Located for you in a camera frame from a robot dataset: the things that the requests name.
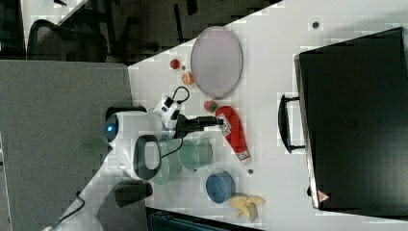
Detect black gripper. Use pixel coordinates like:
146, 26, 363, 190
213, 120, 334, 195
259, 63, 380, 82
174, 115, 224, 139

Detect red ketchup bottle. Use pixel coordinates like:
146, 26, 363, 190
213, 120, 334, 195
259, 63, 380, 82
216, 106, 251, 165

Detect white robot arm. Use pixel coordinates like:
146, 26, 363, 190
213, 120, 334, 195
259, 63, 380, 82
42, 104, 224, 231

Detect toy strawberry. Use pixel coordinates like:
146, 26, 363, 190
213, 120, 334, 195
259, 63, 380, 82
204, 100, 218, 113

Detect green cup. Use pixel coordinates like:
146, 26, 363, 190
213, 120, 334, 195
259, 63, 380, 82
178, 138, 213, 171

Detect toy orange slice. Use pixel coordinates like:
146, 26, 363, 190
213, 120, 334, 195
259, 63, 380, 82
182, 72, 195, 86

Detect round grey plate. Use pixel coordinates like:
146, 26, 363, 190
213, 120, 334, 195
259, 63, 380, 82
191, 26, 242, 98

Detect small red toy fruit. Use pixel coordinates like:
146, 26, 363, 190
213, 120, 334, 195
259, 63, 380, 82
170, 59, 180, 69

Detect blue bowl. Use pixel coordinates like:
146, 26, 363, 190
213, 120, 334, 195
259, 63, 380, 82
205, 171, 236, 204

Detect peeled toy banana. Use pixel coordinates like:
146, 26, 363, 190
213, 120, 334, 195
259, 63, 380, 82
229, 195, 266, 221

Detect black toaster oven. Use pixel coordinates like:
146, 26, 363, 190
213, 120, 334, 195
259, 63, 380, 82
293, 27, 408, 220

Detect black office chair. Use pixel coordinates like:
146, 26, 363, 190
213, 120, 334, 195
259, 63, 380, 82
26, 19, 108, 63

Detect black camera cable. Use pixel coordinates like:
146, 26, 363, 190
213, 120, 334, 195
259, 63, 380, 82
171, 86, 191, 105

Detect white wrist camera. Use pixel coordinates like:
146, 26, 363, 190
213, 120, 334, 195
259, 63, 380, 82
153, 96, 181, 129

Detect black cylinder post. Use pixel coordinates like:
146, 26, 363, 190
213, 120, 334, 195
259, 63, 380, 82
114, 181, 153, 208

